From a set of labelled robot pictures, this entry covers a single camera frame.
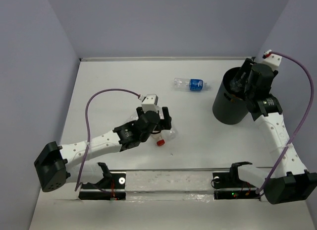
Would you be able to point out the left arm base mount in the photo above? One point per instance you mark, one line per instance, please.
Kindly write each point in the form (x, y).
(110, 187)

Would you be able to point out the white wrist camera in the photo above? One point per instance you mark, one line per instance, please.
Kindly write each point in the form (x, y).
(272, 60)
(150, 103)

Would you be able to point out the blue-label clear bottle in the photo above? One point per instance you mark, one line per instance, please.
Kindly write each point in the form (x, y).
(192, 85)

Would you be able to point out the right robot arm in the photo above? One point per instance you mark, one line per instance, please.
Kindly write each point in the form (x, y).
(289, 179)

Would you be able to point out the large clear unlabelled bottle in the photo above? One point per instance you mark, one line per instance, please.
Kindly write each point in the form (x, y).
(132, 120)

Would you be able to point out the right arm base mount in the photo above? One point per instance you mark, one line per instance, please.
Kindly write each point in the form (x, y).
(228, 186)

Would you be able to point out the black cylindrical bin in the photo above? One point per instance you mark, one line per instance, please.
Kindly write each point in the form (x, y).
(227, 108)

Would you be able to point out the red-capped red-label bottle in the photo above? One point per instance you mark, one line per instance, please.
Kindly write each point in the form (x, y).
(158, 138)

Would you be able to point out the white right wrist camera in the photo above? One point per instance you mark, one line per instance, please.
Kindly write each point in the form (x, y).
(272, 60)

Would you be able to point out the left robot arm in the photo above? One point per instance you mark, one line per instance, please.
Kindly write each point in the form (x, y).
(57, 165)

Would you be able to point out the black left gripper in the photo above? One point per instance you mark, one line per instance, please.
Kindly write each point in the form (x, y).
(163, 124)

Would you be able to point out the white-capped clear bottle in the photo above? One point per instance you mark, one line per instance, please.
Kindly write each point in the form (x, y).
(168, 135)

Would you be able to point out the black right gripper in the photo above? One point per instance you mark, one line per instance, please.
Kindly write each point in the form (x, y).
(246, 68)

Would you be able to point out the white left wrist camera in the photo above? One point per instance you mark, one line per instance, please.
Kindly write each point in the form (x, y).
(150, 103)

